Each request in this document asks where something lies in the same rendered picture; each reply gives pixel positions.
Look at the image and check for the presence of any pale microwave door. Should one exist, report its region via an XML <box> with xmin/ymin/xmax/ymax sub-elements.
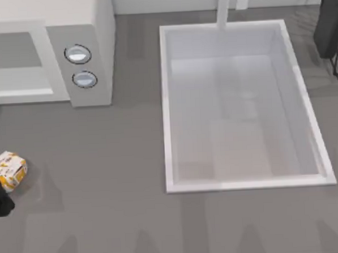
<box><xmin>0</xmin><ymin>19</ymin><xmax>71</xmax><ymax>105</ymax></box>

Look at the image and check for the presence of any white and yellow carton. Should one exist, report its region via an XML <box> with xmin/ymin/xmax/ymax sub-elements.
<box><xmin>0</xmin><ymin>150</ymin><xmax>29</xmax><ymax>194</ymax></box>

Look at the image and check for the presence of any black wire rack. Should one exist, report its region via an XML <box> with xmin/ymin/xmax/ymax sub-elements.
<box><xmin>311</xmin><ymin>0</ymin><xmax>338</xmax><ymax>83</ymax></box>

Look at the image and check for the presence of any round microwave knob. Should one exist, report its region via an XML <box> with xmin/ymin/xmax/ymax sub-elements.
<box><xmin>71</xmin><ymin>70</ymin><xmax>99</xmax><ymax>89</ymax></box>
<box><xmin>63</xmin><ymin>44</ymin><xmax>93</xmax><ymax>66</ymax></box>

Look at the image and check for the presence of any white sink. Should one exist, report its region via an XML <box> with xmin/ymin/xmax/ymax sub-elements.
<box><xmin>156</xmin><ymin>16</ymin><xmax>337</xmax><ymax>195</ymax></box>

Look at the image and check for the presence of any tall white tap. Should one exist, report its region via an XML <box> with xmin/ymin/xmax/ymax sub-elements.
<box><xmin>215</xmin><ymin>0</ymin><xmax>234</xmax><ymax>32</ymax></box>

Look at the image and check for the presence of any pale microwave oven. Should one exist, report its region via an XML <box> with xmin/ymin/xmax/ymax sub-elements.
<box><xmin>0</xmin><ymin>0</ymin><xmax>120</xmax><ymax>112</ymax></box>

